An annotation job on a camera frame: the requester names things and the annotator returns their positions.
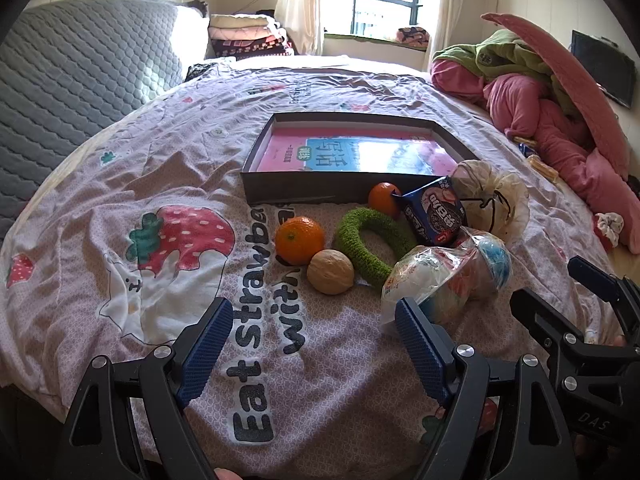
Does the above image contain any white and red scrunchie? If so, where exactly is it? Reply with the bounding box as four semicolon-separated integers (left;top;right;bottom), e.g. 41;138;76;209
594;211;626;251

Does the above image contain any large orange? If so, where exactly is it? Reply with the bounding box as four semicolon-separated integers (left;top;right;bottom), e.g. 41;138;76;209
275;216;326;266

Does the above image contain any white toy egg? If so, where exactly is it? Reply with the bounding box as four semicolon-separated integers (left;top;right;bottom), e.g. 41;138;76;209
381;245;481;331

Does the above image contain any pink and blue book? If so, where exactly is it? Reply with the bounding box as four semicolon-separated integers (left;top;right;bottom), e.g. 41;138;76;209
259;126;458;177

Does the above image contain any pink folded blanket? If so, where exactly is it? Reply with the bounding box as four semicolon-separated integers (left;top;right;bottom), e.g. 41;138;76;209
209;27;286;42

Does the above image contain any walnut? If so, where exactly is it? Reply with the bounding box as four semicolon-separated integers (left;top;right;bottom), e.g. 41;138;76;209
306;250;355;295

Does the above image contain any dark patterned folded blanket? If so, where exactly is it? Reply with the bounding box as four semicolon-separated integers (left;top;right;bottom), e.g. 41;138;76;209
212;37;297;59

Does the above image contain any small orange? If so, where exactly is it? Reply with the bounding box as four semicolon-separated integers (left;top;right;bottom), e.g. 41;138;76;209
368;182;403;220

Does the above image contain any black television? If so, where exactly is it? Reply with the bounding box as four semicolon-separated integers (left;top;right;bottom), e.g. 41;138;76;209
570;30;638;108

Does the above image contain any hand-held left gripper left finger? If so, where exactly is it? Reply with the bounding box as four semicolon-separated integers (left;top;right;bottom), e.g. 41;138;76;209
62;297;236;480

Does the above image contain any green blanket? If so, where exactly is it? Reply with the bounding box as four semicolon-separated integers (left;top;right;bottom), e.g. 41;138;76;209
432;27;583;116

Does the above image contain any dark cardboard box tray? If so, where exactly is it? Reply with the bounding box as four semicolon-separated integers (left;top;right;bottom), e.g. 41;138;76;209
240;111;473;206

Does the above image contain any dark patterned cloth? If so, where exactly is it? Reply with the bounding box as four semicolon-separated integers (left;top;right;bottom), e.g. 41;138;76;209
185;62;221;83

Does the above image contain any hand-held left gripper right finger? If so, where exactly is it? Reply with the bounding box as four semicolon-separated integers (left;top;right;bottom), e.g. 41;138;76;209
394;297;583;480

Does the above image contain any grey quilted headboard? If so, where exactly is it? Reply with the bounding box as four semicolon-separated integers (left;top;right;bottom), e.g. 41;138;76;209
0;0;211;241

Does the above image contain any blue snack packet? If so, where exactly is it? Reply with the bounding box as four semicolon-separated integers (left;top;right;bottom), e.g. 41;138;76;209
391;176;471;248

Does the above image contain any yellow snack packet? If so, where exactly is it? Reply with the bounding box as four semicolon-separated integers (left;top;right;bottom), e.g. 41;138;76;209
527;155;560;181

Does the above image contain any green knitted ring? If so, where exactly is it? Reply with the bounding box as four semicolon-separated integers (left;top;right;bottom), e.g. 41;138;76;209
335;207;418;286

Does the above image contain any long pink cushion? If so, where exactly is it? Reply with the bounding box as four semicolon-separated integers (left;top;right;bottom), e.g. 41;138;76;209
481;12;631;181

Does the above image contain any cream curtain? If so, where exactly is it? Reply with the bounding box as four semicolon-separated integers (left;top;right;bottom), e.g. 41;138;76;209
275;0;327;56
425;0;481;66

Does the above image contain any patterned cloth on sill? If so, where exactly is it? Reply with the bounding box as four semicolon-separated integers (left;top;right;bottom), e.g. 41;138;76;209
397;25;431;48

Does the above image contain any pink quilt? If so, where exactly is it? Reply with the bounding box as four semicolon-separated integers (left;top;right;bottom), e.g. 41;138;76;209
431;57;640;221

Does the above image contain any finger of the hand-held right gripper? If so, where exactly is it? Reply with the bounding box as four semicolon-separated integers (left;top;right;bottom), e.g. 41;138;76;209
567;255;640;333
510;287;588;361

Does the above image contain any white pillow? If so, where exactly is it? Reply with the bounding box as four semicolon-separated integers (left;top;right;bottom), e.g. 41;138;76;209
175;2;211;61

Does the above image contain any cream folded blanket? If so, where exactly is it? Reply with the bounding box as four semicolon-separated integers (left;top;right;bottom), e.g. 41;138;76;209
210;14;278;31

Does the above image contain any white drawstring mesh pouch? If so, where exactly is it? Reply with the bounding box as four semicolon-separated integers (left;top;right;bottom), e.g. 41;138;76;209
450;159;531;241

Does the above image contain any blue and white ball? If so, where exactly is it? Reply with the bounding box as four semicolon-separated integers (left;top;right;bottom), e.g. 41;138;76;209
460;227;513;301

